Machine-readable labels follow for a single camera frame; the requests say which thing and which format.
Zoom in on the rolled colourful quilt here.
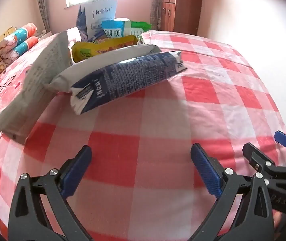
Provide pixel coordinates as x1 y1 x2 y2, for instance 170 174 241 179
0 23 38 66

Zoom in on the grey curtain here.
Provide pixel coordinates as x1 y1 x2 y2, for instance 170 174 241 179
37 0 51 33
150 0 161 30

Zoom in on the yellow snack bag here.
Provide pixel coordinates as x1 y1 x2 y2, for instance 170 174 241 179
72 35 138 63

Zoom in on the grey white mailer bag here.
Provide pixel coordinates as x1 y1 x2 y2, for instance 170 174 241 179
0 32 72 144

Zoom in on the brown wooden cabinet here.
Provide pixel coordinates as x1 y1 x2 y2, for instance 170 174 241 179
159 0 203 35

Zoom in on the white feather print bag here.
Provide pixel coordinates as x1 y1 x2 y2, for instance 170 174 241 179
45 45 161 93

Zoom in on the grey curtain right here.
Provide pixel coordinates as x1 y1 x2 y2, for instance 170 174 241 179
150 0 161 30

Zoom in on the blue puppy wipes pack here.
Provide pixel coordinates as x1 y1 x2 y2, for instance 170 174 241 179
102 20 152 38

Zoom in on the grey curtain left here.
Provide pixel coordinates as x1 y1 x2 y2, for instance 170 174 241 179
37 0 51 33

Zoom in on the red white checkered tablecloth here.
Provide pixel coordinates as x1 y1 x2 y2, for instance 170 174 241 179
0 31 286 240

